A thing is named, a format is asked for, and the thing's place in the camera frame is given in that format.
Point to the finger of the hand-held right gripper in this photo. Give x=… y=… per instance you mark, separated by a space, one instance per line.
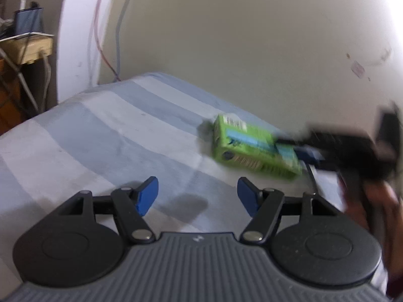
x=303 y=151

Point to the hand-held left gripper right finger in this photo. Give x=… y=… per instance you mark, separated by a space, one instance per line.
x=247 y=195

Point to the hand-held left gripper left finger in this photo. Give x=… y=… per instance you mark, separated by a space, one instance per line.
x=146 y=195

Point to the green box with blue stripe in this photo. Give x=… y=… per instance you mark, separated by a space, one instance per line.
x=252 y=146

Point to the person's right hand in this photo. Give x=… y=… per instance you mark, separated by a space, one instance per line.
x=384 y=220

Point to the blue striped bed sheet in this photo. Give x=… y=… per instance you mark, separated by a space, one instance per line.
x=94 y=151

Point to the beige power box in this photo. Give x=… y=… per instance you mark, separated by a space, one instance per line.
x=33 y=48

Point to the dark blue case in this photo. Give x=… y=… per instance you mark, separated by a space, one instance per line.
x=29 y=20

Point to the white door frame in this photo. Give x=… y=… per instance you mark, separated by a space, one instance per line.
x=82 y=37

